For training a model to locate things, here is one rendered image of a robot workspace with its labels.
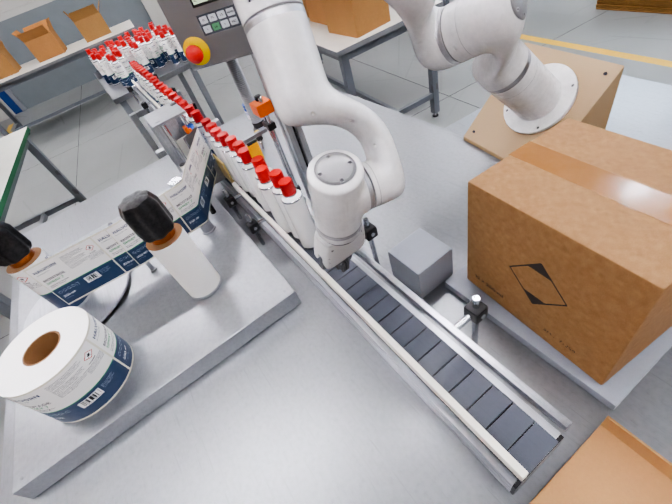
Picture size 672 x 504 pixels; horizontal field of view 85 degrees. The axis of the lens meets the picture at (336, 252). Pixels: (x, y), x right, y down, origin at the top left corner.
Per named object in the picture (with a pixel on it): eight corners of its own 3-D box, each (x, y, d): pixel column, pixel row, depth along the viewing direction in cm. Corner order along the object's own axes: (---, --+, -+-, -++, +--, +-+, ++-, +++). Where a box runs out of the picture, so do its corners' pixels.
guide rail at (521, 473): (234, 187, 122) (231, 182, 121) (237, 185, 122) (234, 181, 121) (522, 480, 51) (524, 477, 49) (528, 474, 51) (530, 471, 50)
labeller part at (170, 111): (144, 118, 118) (142, 115, 118) (175, 102, 121) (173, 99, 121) (153, 130, 109) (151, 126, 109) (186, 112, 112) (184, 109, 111)
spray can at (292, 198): (299, 242, 98) (270, 181, 83) (315, 232, 99) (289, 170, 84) (307, 252, 94) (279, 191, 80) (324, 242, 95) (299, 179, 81)
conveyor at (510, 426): (192, 148, 164) (187, 140, 161) (208, 139, 166) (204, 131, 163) (518, 487, 55) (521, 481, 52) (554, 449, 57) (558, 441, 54)
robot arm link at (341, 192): (354, 189, 66) (307, 208, 65) (354, 136, 55) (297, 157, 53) (375, 225, 63) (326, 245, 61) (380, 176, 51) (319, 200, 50)
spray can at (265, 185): (277, 230, 104) (246, 171, 89) (289, 219, 106) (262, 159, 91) (288, 236, 100) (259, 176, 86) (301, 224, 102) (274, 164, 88)
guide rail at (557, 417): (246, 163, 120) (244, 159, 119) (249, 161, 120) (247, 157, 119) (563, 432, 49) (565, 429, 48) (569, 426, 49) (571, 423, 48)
